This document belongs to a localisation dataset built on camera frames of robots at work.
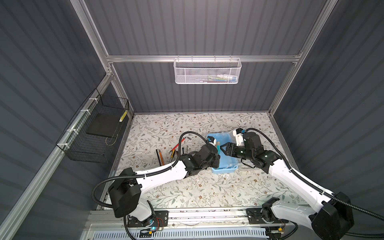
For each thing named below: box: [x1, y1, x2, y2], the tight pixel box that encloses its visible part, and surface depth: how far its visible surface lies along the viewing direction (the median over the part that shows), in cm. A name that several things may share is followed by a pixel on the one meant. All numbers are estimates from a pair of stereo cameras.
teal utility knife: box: [216, 141, 221, 155], surface depth 78 cm
